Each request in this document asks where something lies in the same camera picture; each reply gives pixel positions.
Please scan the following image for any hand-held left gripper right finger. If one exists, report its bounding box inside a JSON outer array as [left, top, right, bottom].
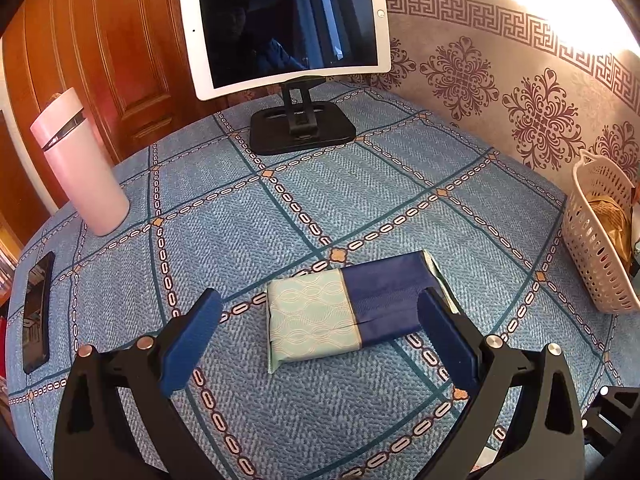
[[417, 287, 586, 480]]

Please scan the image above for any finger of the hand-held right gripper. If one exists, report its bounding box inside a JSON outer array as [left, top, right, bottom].
[[582, 385, 640, 458]]

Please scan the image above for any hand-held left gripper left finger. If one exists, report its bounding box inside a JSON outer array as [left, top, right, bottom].
[[52, 288, 223, 480]]

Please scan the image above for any mint and navy tissue pack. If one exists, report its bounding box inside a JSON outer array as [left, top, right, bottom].
[[266, 249, 463, 375]]

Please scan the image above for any white plastic basket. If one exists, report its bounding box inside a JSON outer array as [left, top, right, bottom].
[[564, 149, 640, 315]]

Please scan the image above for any golden crinkled snack packet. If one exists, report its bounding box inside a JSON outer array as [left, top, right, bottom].
[[587, 195, 633, 271]]

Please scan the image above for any black smartphone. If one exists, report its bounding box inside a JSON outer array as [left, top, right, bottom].
[[22, 251, 56, 375]]

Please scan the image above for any blue checked tablecloth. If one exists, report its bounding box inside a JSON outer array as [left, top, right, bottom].
[[5, 80, 631, 480]]

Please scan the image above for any pink thermos bottle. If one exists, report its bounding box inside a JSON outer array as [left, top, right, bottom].
[[30, 86, 132, 237]]

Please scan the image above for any black tablet stand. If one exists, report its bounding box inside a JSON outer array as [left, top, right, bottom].
[[250, 77, 357, 156]]

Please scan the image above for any brown wooden door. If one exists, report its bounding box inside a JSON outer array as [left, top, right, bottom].
[[2, 0, 221, 166]]

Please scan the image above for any white tablet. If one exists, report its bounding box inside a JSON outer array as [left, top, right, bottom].
[[178, 0, 392, 102]]

